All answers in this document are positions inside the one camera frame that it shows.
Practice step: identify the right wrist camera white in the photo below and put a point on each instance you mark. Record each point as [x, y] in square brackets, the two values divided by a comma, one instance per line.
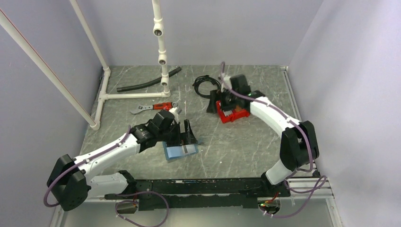
[225, 83]

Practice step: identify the white PVC pipe frame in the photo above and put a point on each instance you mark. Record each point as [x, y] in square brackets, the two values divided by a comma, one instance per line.
[94, 123]

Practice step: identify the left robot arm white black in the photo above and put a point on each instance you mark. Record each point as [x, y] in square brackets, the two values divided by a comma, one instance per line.
[74, 179]

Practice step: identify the red plastic bin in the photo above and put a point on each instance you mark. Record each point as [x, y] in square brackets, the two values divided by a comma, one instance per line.
[238, 113]

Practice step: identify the blue card holder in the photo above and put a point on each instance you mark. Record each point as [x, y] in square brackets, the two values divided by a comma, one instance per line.
[173, 152]

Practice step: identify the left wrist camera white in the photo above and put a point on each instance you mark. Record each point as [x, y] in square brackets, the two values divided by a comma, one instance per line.
[176, 112]

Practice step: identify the white cards in bin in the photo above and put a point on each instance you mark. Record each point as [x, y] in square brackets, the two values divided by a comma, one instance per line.
[227, 113]

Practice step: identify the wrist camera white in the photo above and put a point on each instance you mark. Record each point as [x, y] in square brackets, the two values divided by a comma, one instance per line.
[176, 112]
[225, 83]

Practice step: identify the red handled adjustable wrench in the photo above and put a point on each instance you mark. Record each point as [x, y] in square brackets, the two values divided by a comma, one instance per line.
[159, 106]

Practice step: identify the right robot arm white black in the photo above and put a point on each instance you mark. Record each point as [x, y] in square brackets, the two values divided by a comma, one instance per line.
[298, 142]

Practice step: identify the white credit card grey stripe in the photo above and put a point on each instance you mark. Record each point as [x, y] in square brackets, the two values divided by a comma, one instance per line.
[189, 149]

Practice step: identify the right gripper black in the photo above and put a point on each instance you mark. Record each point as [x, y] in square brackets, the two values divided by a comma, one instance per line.
[217, 95]

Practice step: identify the aluminium rail right side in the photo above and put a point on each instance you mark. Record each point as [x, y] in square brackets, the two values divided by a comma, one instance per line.
[316, 191]

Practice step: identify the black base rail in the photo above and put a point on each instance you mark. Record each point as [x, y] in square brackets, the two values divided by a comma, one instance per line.
[200, 193]

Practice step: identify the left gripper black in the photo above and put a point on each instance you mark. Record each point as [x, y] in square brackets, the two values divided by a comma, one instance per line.
[179, 140]

